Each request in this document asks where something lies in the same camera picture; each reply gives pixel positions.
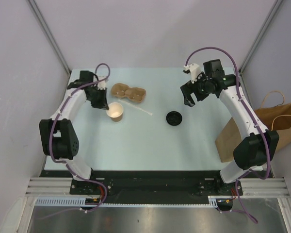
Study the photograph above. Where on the white slotted cable duct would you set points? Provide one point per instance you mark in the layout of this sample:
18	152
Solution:
83	202

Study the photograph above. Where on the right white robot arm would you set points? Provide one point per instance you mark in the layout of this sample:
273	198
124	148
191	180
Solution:
258	143

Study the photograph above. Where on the brown paper bag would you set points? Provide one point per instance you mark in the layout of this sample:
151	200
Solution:
277	118

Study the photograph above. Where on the brown pulp cup carrier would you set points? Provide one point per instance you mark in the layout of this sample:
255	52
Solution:
134	94

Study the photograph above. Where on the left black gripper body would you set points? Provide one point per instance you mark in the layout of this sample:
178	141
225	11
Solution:
98	95

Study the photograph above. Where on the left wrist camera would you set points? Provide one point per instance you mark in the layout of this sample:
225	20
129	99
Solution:
101	85

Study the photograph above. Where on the brown paper coffee cup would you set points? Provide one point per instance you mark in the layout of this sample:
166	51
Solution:
115	111

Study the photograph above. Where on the white wrapped straw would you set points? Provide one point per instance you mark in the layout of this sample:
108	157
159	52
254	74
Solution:
135	107

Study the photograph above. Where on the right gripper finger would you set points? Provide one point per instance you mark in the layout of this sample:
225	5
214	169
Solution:
188	100
200	96

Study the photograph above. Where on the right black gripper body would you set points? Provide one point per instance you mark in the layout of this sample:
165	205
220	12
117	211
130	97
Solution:
202	84

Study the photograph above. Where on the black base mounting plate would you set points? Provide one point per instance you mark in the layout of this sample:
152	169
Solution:
153	187

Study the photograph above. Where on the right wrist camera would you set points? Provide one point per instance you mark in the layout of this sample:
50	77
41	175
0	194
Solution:
194	70

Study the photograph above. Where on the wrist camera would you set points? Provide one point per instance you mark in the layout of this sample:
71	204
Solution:
101	85
194	70

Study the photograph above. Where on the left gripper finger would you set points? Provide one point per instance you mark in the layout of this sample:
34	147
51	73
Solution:
97	105
104	105

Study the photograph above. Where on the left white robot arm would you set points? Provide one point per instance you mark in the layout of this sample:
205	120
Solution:
58	137

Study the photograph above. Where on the black plastic cup lid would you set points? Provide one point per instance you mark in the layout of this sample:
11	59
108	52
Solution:
174	118

